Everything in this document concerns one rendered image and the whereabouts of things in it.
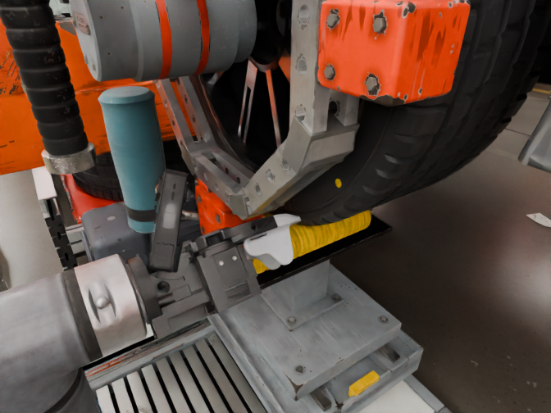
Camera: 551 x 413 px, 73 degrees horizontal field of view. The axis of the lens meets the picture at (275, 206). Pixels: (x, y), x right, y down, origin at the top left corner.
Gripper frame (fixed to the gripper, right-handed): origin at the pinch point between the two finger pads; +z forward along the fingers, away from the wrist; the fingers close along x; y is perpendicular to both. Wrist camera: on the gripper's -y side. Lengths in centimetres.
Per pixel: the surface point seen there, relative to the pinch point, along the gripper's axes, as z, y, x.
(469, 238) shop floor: 110, 26, -64
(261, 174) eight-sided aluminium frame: -1.5, -6.4, 0.4
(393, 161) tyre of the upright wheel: 7.6, -0.3, 12.7
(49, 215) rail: -28, -32, -75
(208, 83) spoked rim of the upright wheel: 8.1, -34.5, -23.2
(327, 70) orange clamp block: -1.8, -8.4, 19.3
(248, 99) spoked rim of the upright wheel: 9.6, -24.3, -13.6
